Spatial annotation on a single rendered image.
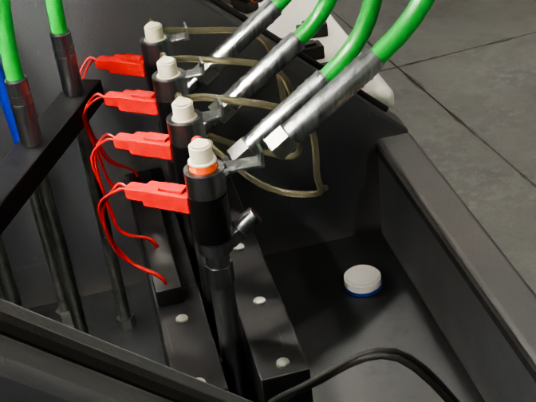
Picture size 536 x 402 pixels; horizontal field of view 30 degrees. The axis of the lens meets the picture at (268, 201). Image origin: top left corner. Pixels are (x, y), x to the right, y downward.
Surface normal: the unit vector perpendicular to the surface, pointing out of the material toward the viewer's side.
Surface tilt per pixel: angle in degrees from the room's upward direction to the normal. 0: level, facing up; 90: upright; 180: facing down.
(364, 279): 0
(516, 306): 0
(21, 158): 0
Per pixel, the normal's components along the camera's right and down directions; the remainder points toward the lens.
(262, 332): -0.10, -0.84
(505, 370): -0.97, 0.21
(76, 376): 0.58, -0.76
